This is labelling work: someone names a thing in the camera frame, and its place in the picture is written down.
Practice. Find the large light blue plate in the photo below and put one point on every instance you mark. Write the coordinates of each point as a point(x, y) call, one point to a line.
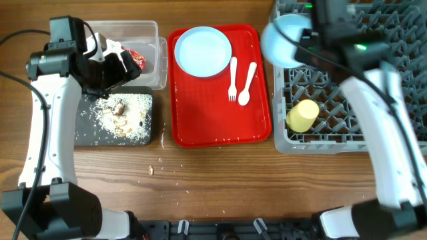
point(203, 51)

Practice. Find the yellow plastic cup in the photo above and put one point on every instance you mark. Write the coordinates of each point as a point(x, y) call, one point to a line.
point(301, 117)

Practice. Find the white plastic spoon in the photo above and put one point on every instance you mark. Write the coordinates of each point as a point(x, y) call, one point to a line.
point(244, 96)

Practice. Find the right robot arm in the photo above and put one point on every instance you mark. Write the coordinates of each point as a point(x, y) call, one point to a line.
point(361, 64)

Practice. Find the grey dishwasher rack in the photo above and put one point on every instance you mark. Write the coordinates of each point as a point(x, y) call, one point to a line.
point(336, 129)

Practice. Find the clear plastic bin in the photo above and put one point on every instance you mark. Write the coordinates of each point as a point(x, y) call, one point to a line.
point(142, 37)

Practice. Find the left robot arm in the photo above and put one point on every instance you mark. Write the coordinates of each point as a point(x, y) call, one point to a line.
point(48, 203)

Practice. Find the small light blue bowl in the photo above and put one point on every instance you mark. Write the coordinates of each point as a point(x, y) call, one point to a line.
point(278, 50)

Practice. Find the black plastic tray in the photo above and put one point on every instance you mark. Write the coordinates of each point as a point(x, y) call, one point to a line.
point(116, 116)

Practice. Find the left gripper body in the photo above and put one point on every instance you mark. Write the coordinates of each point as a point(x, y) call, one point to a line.
point(109, 74)

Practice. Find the red snack wrapper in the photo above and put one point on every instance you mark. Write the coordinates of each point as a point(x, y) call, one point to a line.
point(138, 59)

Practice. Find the peanut crumb on table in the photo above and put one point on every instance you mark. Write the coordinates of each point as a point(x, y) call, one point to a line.
point(150, 169)

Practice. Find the white napkin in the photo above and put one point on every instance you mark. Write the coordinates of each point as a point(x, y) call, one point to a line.
point(113, 47)

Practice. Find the white plastic fork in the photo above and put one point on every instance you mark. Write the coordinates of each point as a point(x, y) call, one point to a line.
point(232, 91)

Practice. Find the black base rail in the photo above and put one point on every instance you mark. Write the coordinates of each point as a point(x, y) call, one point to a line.
point(258, 229)

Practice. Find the food scraps and rice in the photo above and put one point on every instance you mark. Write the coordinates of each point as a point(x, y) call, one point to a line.
point(121, 116)

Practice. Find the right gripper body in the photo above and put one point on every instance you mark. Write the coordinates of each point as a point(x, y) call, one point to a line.
point(306, 57)

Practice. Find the red serving tray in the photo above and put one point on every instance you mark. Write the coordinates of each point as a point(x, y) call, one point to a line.
point(201, 113)

